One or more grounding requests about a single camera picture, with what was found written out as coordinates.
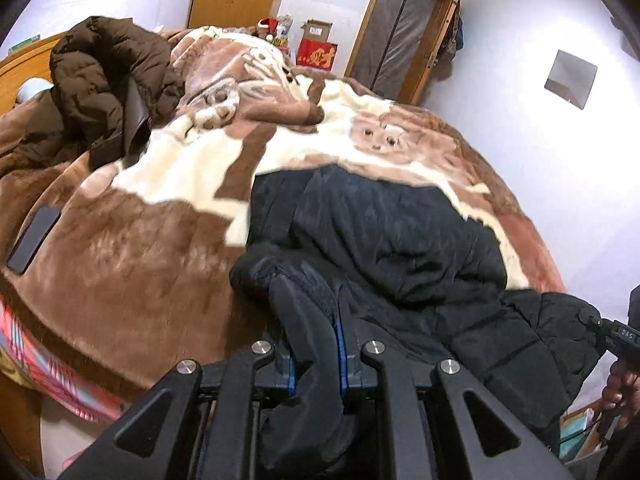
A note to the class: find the stack of colourful boxes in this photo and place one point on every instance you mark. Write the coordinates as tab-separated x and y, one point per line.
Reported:
285	32

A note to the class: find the plush toy with santa hat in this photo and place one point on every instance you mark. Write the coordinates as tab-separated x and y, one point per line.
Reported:
269	29

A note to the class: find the teal cardboard box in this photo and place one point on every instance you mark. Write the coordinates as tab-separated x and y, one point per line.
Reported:
577	432

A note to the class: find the brown puffer jacket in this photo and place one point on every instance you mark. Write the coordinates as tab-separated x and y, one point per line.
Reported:
100	60

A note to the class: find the door with wooden frame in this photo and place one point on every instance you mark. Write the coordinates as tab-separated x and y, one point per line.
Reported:
405	35

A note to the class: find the wooden headboard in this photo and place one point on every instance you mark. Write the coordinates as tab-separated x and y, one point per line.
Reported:
20	67

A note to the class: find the black puffer jacket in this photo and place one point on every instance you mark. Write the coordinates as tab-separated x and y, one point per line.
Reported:
400	260

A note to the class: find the grey wall panel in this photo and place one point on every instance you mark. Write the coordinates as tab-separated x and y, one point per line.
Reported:
571	79

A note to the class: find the person's right hand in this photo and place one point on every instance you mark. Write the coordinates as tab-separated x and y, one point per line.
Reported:
620	385

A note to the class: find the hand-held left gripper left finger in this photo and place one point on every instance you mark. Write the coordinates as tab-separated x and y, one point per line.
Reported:
280	370

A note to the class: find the black phone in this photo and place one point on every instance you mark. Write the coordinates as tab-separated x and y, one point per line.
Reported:
34	240

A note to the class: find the hanging bags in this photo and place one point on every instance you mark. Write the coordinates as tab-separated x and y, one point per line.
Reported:
450	40

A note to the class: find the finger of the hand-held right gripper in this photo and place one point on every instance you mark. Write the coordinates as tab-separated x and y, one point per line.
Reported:
595	332

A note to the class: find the brown printed blanket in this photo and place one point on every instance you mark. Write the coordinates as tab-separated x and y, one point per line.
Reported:
150	260

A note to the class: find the white round object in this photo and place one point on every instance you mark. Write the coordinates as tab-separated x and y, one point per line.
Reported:
34	90

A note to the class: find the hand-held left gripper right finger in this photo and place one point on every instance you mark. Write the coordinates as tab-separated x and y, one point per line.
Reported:
342	360

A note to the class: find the red box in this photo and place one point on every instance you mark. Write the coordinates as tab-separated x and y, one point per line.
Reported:
317	55

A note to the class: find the green book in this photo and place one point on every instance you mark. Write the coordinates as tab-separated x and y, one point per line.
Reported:
24	44

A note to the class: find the red plaid bed sheet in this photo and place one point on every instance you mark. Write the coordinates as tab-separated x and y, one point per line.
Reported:
55	370

